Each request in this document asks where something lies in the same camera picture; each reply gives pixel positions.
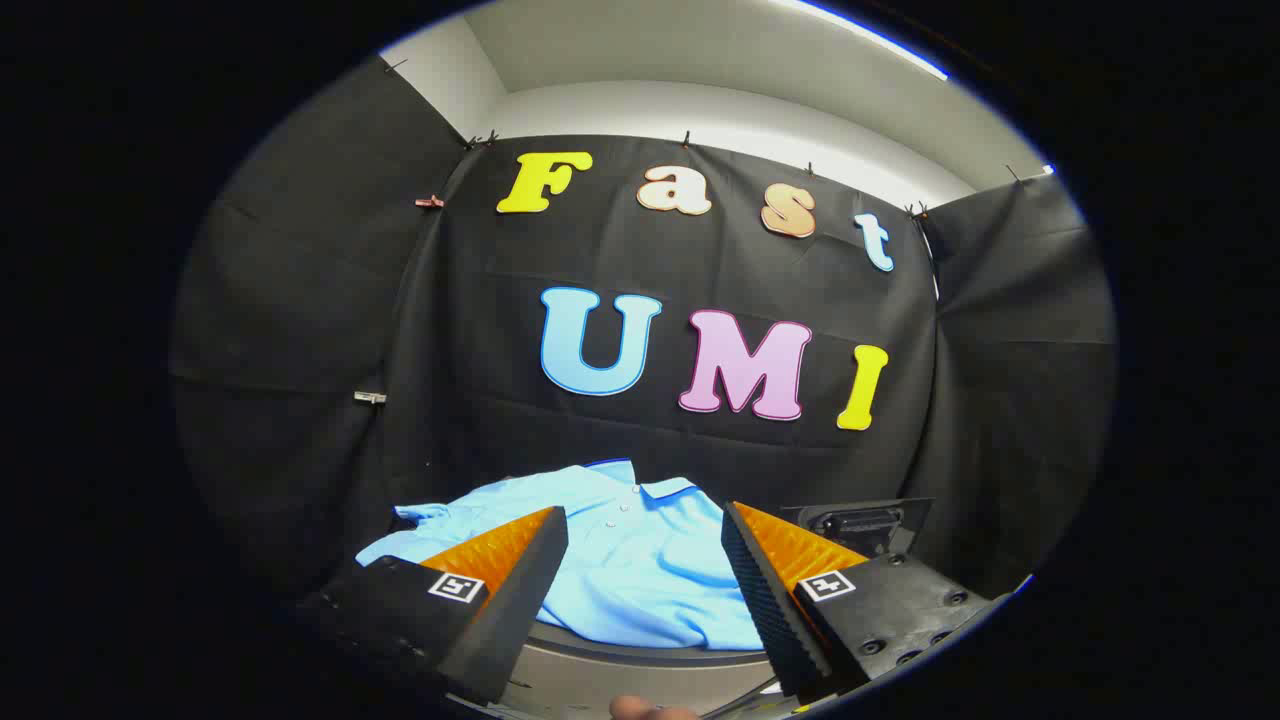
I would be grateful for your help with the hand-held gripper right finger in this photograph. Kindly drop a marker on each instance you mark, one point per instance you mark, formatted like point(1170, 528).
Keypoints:
point(765, 590)

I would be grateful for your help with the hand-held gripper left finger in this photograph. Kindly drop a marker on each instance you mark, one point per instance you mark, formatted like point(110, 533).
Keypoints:
point(520, 600)

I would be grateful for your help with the light blue polo shirt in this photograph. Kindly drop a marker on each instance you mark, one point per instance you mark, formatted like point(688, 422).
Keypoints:
point(640, 570)

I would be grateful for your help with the black backdrop cloth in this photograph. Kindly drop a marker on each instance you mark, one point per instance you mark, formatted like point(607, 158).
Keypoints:
point(480, 380)

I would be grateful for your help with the silver clip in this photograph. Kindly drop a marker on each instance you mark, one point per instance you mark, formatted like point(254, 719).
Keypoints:
point(369, 397)

